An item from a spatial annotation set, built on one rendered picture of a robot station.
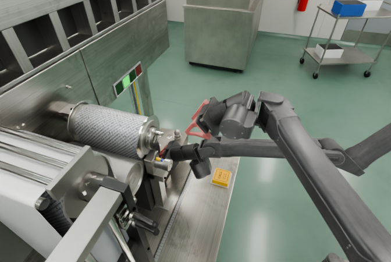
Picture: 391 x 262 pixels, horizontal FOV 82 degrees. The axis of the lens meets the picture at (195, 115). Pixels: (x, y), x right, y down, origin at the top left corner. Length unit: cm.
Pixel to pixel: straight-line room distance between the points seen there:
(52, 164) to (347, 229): 48
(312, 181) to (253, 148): 37
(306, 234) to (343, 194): 168
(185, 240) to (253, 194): 127
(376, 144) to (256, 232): 132
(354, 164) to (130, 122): 69
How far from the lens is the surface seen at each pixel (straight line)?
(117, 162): 74
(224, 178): 105
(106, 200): 42
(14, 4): 80
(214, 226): 97
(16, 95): 81
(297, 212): 215
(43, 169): 51
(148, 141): 72
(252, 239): 196
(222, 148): 76
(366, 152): 85
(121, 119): 75
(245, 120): 49
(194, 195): 102
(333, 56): 399
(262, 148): 77
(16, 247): 104
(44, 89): 86
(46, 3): 86
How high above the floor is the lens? 178
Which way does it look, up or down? 40 degrees down
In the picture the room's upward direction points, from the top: straight up
